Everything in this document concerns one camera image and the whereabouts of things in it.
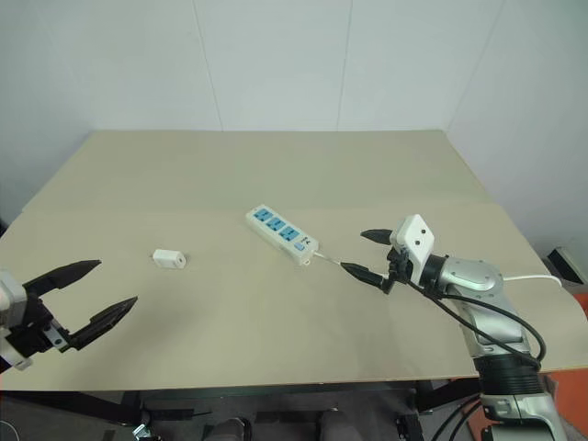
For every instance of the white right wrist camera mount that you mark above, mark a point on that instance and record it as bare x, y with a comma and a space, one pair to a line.
415, 241

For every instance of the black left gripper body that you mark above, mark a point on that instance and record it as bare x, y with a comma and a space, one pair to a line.
32, 337

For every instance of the silver metal caster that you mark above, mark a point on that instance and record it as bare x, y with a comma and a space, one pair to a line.
141, 432

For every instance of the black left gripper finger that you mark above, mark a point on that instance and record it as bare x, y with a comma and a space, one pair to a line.
64, 274
103, 321

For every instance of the dark rounded shape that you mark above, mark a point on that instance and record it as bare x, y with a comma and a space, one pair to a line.
229, 429

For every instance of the white plug adapter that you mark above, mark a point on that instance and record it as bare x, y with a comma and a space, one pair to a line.
167, 258

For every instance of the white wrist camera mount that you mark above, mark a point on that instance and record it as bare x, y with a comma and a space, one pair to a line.
11, 294
415, 241

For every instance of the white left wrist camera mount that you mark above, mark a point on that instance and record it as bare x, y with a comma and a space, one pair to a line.
11, 294

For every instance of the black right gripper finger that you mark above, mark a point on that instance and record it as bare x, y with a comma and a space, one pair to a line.
365, 274
379, 235

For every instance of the white blue power strip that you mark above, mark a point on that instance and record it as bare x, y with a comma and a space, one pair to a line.
281, 230

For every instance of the black and white box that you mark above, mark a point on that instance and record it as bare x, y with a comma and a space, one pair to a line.
567, 264

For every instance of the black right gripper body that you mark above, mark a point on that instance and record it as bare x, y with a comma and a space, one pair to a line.
399, 268

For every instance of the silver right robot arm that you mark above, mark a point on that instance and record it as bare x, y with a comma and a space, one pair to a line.
478, 275

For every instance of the black table frame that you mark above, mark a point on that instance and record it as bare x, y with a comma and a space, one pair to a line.
275, 388

